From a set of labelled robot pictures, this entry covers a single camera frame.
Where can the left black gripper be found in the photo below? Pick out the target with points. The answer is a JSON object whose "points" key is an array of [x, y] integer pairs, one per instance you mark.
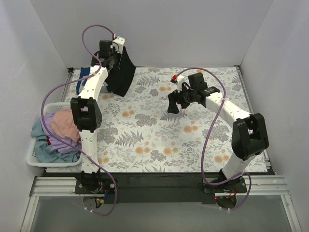
{"points": [[113, 61]]}

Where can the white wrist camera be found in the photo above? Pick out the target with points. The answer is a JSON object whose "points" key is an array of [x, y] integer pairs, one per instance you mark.
{"points": [[178, 80], [119, 44]]}

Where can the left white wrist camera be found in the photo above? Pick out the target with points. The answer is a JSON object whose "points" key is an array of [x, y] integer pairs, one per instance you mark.
{"points": [[119, 44]]}

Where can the lilac t shirt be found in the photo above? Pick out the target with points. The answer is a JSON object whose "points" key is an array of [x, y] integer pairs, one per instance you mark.
{"points": [[55, 144]]}

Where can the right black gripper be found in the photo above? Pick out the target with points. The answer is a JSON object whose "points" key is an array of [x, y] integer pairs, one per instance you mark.
{"points": [[180, 98]]}

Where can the aluminium frame rail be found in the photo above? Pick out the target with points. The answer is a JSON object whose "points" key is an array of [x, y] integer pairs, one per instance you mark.
{"points": [[68, 186]]}

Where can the light blue t shirt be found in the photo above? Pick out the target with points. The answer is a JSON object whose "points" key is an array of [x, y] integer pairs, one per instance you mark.
{"points": [[43, 150]]}

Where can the pink t shirt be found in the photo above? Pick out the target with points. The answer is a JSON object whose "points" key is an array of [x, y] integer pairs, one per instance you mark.
{"points": [[63, 125]]}

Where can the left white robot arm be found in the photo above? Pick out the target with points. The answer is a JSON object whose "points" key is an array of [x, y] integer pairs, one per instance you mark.
{"points": [[87, 115]]}

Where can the white laundry basket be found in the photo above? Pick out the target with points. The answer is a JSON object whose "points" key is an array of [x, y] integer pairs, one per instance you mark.
{"points": [[31, 157]]}

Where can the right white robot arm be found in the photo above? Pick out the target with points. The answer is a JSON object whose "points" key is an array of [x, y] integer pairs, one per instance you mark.
{"points": [[249, 133]]}

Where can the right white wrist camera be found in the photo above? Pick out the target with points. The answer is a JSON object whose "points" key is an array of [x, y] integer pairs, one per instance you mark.
{"points": [[178, 80]]}

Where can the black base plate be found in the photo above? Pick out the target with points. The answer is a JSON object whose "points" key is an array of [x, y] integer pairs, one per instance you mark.
{"points": [[164, 188]]}

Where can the black t shirt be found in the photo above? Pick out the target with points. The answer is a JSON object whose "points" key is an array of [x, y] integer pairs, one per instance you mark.
{"points": [[121, 75]]}

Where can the floral table cloth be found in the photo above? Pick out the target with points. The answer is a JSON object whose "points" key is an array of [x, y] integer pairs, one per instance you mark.
{"points": [[139, 135]]}

